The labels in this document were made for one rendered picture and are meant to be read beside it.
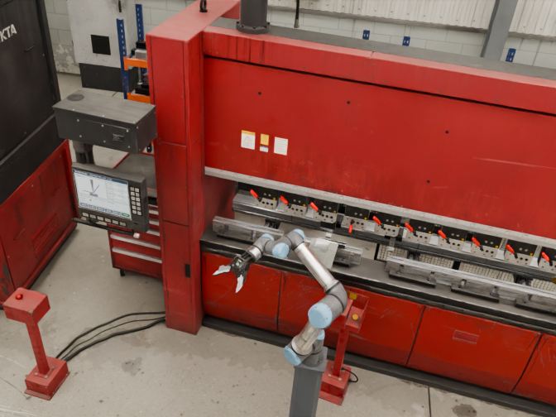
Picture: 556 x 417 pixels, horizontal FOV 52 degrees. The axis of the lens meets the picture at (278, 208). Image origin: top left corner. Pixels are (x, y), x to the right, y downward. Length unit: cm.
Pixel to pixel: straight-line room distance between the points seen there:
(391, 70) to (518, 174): 92
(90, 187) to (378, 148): 168
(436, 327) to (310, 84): 181
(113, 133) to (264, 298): 166
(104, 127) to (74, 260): 228
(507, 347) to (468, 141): 146
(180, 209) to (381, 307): 149
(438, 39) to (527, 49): 109
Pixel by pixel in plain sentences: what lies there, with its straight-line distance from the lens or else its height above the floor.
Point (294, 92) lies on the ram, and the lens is 329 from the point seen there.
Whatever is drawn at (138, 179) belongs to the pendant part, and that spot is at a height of 160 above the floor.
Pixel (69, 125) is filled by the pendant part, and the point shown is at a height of 185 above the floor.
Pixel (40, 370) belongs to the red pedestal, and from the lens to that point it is 426.
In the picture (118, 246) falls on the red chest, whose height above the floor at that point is 37.
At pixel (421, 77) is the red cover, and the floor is 224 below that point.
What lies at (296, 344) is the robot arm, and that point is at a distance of 307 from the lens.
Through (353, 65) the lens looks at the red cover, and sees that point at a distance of 314.
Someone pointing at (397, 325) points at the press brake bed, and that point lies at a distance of 400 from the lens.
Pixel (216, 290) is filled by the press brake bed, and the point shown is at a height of 43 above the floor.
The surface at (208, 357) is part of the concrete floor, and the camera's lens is 434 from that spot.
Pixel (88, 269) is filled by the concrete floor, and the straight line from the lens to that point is 515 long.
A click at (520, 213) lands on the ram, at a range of 353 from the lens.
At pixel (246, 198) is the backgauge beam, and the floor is 98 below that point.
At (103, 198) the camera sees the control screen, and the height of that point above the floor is 142.
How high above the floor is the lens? 334
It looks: 35 degrees down
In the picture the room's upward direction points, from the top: 5 degrees clockwise
